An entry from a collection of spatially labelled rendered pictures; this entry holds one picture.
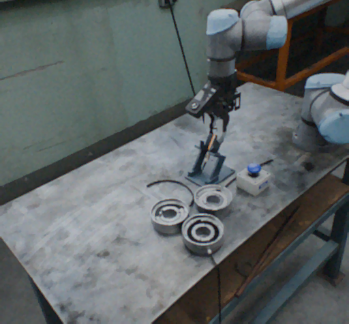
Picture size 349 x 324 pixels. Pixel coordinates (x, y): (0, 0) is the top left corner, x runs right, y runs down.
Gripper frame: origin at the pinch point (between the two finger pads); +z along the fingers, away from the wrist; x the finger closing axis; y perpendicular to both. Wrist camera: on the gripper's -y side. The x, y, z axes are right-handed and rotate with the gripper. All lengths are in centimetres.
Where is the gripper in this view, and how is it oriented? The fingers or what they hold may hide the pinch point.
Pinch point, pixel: (214, 138)
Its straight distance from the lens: 112.8
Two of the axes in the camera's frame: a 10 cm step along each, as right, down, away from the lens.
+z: 0.5, 8.3, 5.5
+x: -6.8, -3.7, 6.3
